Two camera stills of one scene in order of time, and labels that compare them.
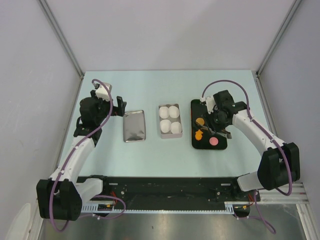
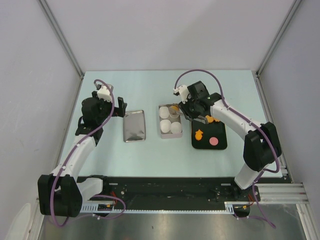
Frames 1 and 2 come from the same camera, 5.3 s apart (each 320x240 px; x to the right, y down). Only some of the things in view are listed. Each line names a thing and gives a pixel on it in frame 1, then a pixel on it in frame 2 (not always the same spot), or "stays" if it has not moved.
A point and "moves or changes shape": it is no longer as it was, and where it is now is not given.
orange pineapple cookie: x=198 y=135 stays
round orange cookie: x=200 y=121 moves or changes shape
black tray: x=203 y=137 stays
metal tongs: x=221 y=131 to x=201 y=119
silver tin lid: x=134 y=129 stays
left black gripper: x=118 y=110 stays
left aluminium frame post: x=62 y=35 stays
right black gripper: x=210 y=123 to x=184 y=108
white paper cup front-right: x=176 y=127 stays
